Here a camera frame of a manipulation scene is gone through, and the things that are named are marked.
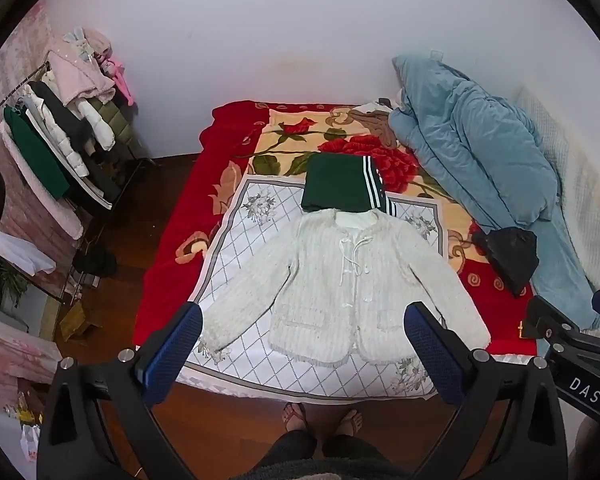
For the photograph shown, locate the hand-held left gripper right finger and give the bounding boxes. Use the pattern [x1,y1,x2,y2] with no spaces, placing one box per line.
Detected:
[403,301,570,480]

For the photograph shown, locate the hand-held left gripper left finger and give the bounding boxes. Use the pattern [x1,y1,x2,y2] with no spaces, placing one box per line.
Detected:
[36,301,204,480]

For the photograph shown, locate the white knitted cardigan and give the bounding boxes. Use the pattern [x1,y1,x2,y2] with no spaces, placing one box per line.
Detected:
[200,208,492,367]

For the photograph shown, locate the person's right forearm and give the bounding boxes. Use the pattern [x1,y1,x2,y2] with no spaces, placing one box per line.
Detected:
[569,416,600,480]

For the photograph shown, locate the black metal clothes rack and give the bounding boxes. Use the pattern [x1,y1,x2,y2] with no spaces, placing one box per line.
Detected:
[0,60,163,301]

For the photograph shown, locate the black bag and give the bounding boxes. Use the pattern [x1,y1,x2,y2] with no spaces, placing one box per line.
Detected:
[472,226,539,298]

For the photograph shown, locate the cardboard box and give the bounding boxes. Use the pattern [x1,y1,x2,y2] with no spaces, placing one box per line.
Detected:
[59,300,103,343]

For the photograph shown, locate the red floral blanket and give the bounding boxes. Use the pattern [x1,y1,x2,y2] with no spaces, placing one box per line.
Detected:
[132,101,538,361]

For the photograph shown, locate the person's right foot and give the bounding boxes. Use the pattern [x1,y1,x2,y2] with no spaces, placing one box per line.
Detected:
[336,408,364,438]

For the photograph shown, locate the person's foot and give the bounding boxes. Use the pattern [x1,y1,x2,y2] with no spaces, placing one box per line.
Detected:
[280,402,308,433]
[336,408,364,438]

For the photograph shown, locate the black shoes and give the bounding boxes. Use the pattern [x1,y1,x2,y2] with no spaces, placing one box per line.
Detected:
[72,245,118,278]

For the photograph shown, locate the person's left foot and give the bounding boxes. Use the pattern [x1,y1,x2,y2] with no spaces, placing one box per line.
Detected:
[280,402,308,433]

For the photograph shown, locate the person's dark pants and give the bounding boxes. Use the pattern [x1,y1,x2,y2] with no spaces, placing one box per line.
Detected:
[260,430,396,480]

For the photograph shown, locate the white checked floral sheet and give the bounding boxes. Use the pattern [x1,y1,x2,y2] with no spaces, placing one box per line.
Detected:
[177,176,473,406]

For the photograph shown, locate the pink patterned cloth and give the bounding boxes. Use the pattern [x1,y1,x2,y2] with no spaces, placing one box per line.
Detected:
[0,310,63,396]

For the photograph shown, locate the green plant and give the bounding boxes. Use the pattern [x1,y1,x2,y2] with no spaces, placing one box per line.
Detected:
[0,265,28,306]

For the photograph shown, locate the white cloth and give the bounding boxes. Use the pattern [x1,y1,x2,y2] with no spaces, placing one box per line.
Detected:
[0,235,56,276]

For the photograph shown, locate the white plastic bag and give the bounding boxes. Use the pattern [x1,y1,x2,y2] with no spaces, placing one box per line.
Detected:
[20,422,42,462]

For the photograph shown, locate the green folded striped sweater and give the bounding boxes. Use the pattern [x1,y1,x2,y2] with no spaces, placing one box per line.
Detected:
[300,152,398,217]

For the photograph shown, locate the pale pink fuzzy garment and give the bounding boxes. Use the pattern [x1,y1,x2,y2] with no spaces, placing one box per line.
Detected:
[0,120,85,240]

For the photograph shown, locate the blue quilt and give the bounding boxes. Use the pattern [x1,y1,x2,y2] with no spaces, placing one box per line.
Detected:
[389,52,600,333]

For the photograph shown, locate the olive puffer jacket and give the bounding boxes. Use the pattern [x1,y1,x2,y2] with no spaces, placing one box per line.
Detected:
[87,97,133,148]

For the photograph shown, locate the white puffer jacket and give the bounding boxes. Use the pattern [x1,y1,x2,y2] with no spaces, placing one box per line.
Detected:
[20,82,116,178]

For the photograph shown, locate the green hanging garment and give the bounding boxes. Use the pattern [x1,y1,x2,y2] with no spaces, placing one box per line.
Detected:
[2,105,71,201]

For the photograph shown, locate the brown garment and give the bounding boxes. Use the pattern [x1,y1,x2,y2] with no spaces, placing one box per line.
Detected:
[350,107,398,148]

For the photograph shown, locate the black hanging garment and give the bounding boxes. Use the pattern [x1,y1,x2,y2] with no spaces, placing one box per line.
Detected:
[30,80,96,153]

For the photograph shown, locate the pink hanging toy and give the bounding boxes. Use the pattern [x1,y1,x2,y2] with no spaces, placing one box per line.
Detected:
[102,57,136,107]

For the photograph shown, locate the pink fleece coat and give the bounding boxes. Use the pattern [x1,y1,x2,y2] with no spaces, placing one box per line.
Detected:
[47,30,117,106]

